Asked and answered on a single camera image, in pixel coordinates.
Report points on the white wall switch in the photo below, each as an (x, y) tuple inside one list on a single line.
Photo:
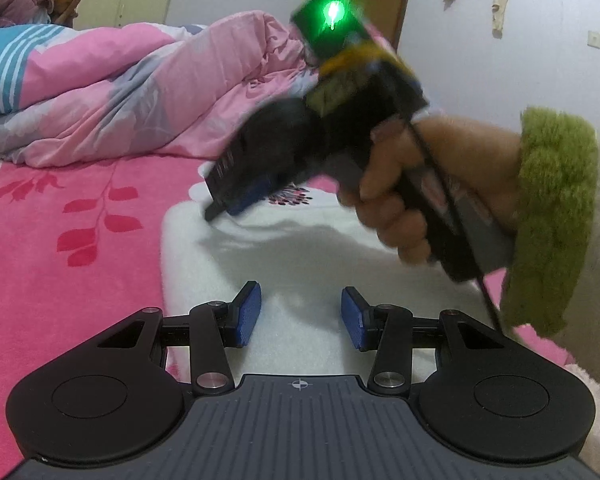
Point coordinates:
[(595, 39)]

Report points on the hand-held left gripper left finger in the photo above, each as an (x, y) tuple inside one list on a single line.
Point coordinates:
[(247, 315)]

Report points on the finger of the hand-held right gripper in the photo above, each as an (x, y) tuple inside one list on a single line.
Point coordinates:
[(216, 209), (252, 195)]

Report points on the pink grey floral quilt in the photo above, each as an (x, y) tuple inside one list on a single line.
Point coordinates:
[(155, 95)]

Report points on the person's right hand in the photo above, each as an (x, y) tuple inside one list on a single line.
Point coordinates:
[(430, 180)]

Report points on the teal striped pillow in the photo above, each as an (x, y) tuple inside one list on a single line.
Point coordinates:
[(15, 65)]

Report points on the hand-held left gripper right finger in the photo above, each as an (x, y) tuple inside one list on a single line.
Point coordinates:
[(352, 317)]

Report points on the cream deer print sweater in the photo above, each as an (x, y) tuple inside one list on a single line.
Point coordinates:
[(305, 250)]

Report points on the pink floral blanket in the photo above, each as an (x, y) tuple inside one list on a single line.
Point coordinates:
[(70, 240)]

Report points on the brown wooden door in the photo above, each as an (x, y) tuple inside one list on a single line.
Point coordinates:
[(382, 0)]

